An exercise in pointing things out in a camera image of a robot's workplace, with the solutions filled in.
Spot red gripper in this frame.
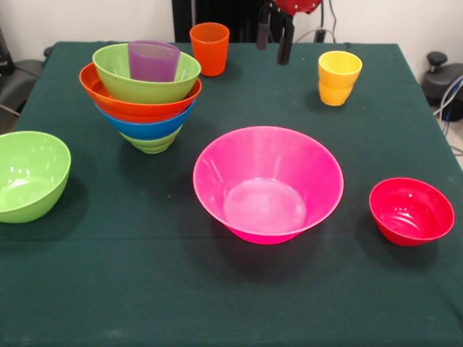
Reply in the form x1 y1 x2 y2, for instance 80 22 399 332
255 0 324 67

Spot orange plastic cup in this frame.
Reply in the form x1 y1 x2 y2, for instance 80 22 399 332
189 22 231 77

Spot purple plastic cup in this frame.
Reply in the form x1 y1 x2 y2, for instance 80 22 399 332
127 39 182 82

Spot large green plastic bowl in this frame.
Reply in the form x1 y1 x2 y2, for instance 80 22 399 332
0 130 72 224
92 43 202 105

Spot pink plastic bowl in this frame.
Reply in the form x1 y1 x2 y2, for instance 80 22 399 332
192 126 345 246

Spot orange plastic bowl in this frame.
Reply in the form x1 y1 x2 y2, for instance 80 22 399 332
78 63 203 124

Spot blue plastic bowl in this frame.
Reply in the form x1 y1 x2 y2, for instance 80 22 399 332
94 99 197 141

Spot yellow plastic cup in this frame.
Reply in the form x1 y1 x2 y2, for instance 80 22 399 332
318 50 363 90
318 81 354 107

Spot small green plastic bowl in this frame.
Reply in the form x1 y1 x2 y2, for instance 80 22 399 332
119 125 184 155

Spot black equipment base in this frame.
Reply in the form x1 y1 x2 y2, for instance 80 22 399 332
421 51 463 106

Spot small red plastic bowl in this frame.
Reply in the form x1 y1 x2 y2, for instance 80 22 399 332
368 176 456 247

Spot black office chair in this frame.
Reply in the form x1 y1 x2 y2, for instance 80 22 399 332
0 27 55 116

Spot dark green tablecloth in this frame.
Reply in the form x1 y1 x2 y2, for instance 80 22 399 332
0 41 463 347

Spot bundle of grey cables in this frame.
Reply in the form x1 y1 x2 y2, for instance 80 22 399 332
433 74 463 126

